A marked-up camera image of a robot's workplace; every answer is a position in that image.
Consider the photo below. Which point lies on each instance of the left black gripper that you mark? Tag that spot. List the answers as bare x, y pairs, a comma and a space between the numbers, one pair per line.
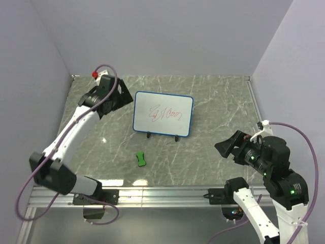
124, 97

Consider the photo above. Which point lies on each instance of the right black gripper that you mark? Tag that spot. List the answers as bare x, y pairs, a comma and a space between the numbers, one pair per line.
224, 147

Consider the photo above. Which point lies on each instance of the blue framed whiteboard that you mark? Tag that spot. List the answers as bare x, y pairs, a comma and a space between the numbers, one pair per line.
164, 114

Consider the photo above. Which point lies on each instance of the green whiteboard eraser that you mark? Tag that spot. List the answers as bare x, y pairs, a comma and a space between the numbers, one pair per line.
140, 158

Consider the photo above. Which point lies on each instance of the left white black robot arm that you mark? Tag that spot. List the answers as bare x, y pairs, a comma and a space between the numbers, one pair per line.
51, 167

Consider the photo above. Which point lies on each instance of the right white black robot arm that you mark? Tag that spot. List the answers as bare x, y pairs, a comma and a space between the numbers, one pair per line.
269, 156

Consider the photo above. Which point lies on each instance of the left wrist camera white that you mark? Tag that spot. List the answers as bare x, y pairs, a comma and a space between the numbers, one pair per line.
97, 75

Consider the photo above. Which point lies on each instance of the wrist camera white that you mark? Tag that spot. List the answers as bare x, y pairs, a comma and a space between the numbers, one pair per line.
97, 75
265, 127

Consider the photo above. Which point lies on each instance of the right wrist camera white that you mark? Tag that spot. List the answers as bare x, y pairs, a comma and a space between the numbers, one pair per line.
265, 127

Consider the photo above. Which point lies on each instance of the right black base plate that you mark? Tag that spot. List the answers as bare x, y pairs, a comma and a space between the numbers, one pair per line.
218, 196

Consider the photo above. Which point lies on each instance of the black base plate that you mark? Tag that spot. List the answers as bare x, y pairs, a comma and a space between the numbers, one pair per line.
105, 195
218, 196

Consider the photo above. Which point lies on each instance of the aluminium mounting rail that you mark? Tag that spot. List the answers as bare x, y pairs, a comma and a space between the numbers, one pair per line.
145, 197

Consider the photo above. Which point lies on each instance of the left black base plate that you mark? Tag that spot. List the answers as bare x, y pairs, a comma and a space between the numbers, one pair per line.
105, 195

